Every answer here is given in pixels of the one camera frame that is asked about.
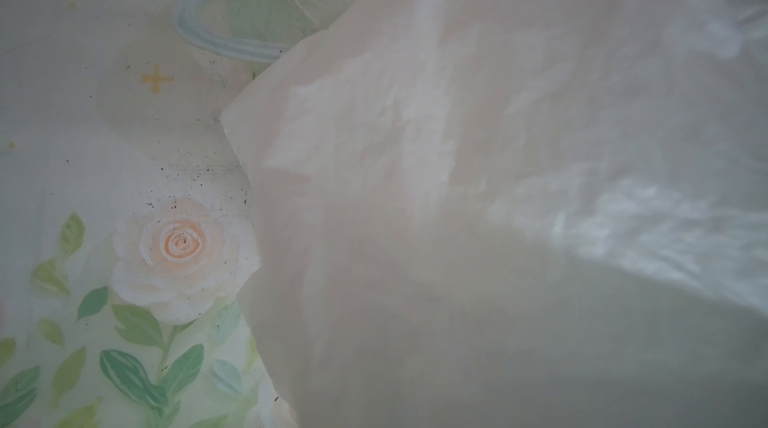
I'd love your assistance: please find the white plastic bag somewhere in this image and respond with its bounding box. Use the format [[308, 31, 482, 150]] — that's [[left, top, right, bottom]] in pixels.
[[221, 0, 767, 427]]

